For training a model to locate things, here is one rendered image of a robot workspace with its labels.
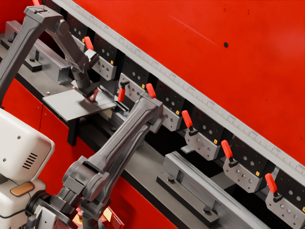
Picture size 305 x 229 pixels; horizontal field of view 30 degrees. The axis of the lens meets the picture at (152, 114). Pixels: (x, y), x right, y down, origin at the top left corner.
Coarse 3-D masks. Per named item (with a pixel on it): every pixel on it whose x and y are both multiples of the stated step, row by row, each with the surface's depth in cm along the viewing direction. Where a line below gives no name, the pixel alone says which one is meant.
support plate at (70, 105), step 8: (48, 96) 241; (56, 96) 242; (64, 96) 244; (72, 96) 245; (80, 96) 246; (48, 104) 237; (56, 104) 238; (64, 104) 239; (72, 104) 240; (80, 104) 242; (88, 104) 243; (112, 104) 247; (56, 112) 234; (64, 112) 234; (72, 112) 235; (80, 112) 237; (88, 112) 238; (96, 112) 240; (72, 120) 232
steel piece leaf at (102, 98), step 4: (100, 92) 252; (104, 92) 253; (92, 96) 248; (96, 96) 249; (100, 96) 249; (104, 96) 250; (108, 96) 251; (96, 100) 246; (100, 100) 247; (104, 100) 247; (108, 100) 248; (112, 100) 249; (96, 104) 243; (100, 104) 244; (104, 104) 245
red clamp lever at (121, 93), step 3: (123, 81) 231; (126, 81) 231; (120, 84) 231; (123, 84) 230; (126, 84) 231; (123, 87) 232; (120, 90) 232; (123, 90) 232; (120, 93) 233; (123, 93) 233; (120, 96) 233; (123, 96) 234; (120, 99) 234
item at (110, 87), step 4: (100, 80) 252; (104, 80) 250; (108, 80) 248; (112, 80) 246; (116, 80) 245; (100, 84) 253; (104, 84) 251; (108, 84) 249; (112, 84) 247; (116, 84) 246; (104, 88) 253; (108, 88) 249; (112, 88) 248; (116, 88) 247; (108, 92) 252; (112, 92) 248; (116, 92) 249; (112, 96) 250
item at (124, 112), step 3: (99, 87) 257; (102, 90) 256; (117, 102) 250; (120, 102) 249; (117, 105) 247; (120, 105) 249; (123, 105) 248; (114, 108) 249; (117, 108) 248; (120, 108) 246; (123, 108) 248; (126, 108) 247; (117, 111) 248; (120, 111) 247; (123, 111) 245; (126, 111) 246; (123, 114) 246; (126, 114) 247
